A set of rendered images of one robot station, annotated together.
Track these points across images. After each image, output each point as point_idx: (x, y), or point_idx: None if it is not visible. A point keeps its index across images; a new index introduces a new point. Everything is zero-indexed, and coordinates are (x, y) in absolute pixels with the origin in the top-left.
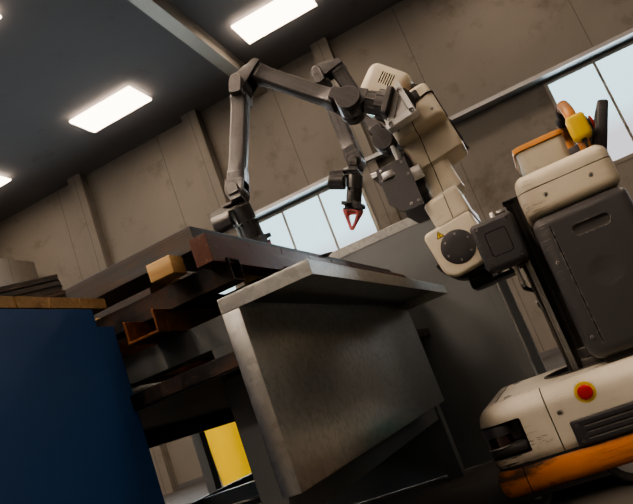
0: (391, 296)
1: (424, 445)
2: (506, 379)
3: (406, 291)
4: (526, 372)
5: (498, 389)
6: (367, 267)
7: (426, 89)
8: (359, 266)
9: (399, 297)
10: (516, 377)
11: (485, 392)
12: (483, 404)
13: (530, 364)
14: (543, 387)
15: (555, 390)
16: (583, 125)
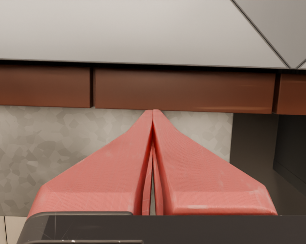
0: (14, 144)
1: None
2: None
3: (36, 172)
4: None
5: None
6: (99, 108)
7: None
8: (6, 104)
9: (86, 144)
10: None
11: None
12: None
13: None
14: None
15: None
16: None
